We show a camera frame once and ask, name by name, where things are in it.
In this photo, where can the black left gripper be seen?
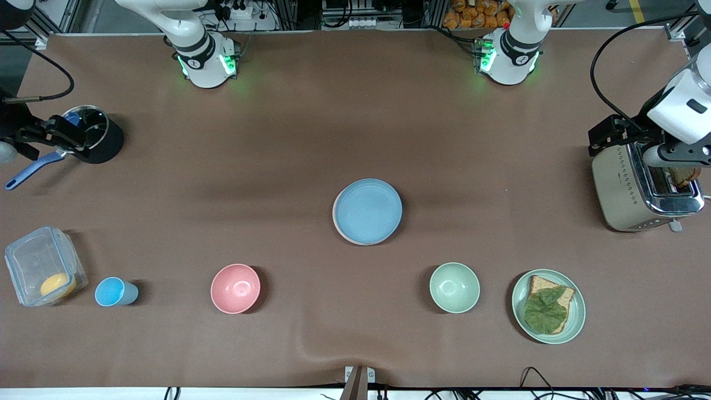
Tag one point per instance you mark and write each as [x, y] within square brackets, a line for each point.
[635, 129]

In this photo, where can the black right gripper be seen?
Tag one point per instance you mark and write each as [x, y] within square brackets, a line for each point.
[15, 123]

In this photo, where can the blue plate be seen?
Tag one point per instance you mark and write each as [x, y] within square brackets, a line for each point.
[367, 211]

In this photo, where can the pink plate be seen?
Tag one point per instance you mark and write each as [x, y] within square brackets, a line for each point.
[335, 221]

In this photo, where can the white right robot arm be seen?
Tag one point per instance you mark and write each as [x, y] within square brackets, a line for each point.
[203, 61]

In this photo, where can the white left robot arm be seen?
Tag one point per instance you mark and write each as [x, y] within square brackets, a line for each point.
[514, 61]

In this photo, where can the glass lid blue knob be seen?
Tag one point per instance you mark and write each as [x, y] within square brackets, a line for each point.
[95, 125]

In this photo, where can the beige chrome toaster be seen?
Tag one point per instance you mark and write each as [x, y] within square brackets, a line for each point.
[616, 189]

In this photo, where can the brown toast slice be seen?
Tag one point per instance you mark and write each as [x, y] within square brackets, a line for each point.
[686, 176]

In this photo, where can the clear plastic container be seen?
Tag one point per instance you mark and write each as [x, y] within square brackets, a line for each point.
[33, 261]

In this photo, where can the yellow round food piece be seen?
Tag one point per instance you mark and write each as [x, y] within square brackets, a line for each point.
[57, 285]

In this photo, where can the bread slice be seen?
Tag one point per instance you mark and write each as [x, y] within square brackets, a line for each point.
[541, 285]

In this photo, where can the blue cup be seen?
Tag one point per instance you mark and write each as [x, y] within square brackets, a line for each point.
[114, 291]

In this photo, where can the bag of orange buns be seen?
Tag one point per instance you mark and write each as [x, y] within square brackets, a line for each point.
[477, 14]

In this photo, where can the green plate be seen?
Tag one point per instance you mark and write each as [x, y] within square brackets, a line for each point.
[576, 319]

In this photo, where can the green lettuce leaf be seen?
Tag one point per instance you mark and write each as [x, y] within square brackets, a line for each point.
[544, 312]

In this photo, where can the white power strip with plugs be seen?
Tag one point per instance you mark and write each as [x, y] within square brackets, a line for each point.
[236, 10]

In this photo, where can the green bowl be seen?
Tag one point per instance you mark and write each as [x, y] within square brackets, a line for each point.
[454, 287]

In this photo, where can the pink bowl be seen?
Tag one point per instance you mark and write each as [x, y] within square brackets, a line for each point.
[235, 288]

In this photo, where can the brown table cover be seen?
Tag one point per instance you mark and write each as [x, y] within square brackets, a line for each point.
[311, 139]

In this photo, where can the small white power strip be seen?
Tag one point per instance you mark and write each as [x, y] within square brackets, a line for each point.
[360, 23]

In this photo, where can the metal table bracket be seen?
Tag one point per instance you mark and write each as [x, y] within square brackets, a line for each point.
[359, 380]

